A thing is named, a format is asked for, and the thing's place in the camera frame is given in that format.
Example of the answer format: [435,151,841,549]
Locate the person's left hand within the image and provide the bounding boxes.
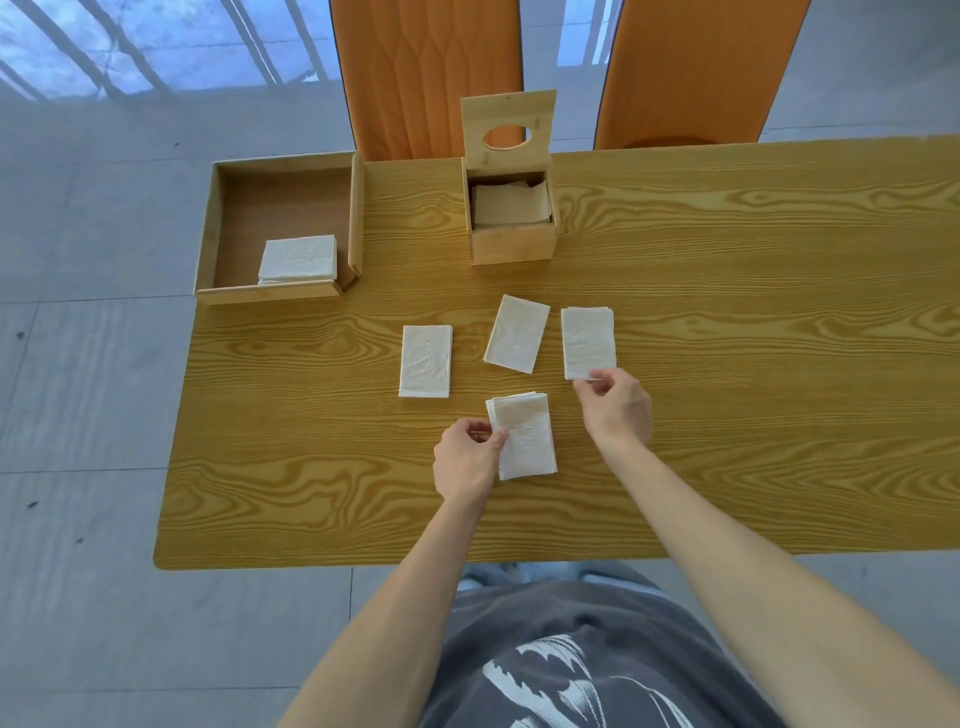
[432,417,510,506]

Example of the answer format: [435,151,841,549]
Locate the person's right hand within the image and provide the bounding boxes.
[573,366,654,453]

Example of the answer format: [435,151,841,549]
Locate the person's right forearm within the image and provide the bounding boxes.
[596,438,960,728]

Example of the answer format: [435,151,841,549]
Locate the person's left forearm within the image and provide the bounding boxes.
[277,487,498,728]

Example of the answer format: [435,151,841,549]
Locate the wooden tissue box with lid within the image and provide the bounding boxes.
[459,90,563,267]

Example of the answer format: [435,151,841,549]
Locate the blue jeans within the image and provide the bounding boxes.
[456,560,670,601]

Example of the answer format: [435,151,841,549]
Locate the beige napkins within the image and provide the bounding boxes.
[470,179,553,229]

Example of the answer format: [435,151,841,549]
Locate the grey printed t-shirt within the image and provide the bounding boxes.
[418,580,786,728]

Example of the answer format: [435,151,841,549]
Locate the white napkin stack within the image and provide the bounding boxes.
[257,234,339,288]

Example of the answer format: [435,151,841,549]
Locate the wooden tray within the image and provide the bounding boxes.
[193,150,366,307]

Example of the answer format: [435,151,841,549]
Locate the orange plain chair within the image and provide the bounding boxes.
[593,0,813,152]

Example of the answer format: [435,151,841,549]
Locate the orange quilted chair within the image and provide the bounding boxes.
[328,0,525,163]

